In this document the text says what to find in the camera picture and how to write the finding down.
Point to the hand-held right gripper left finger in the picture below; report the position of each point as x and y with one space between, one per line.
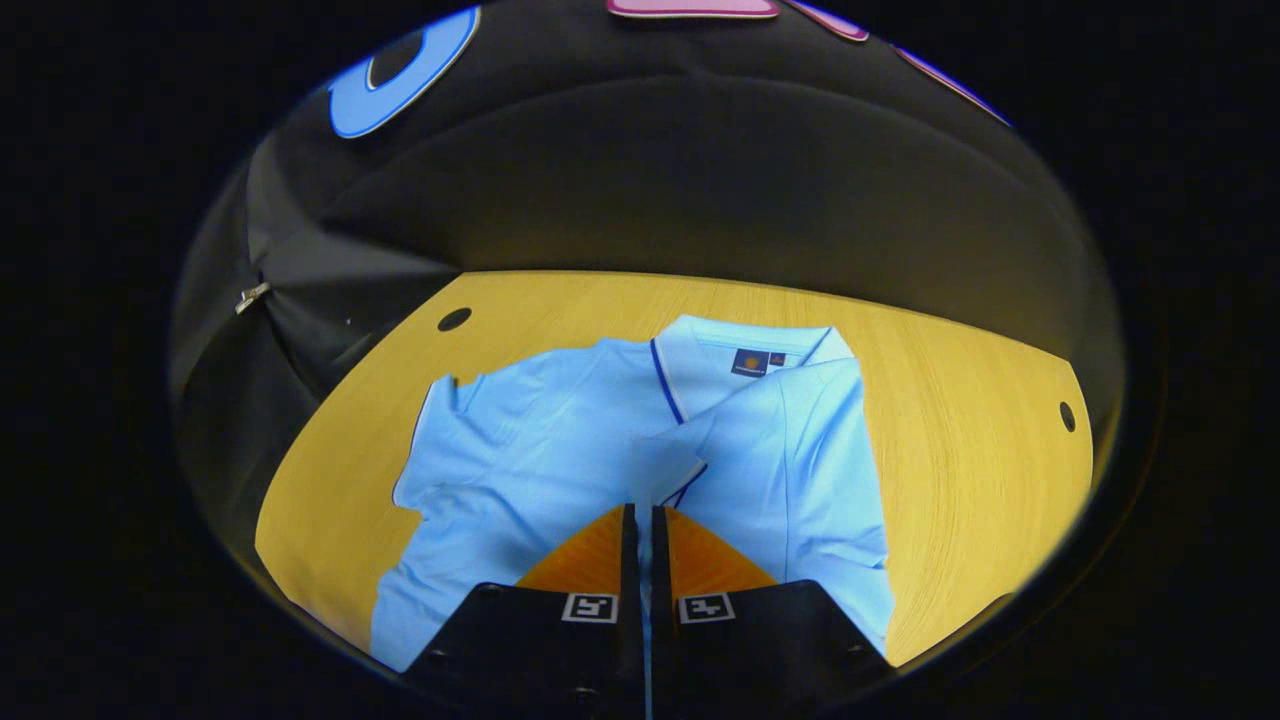
630 570

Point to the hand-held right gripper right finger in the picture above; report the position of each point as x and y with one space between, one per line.
659 570

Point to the light blue T-shirt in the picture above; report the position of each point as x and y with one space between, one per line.
520 470

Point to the black backdrop cloth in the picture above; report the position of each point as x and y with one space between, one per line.
700 180

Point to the silver side clip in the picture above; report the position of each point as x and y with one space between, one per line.
250 299

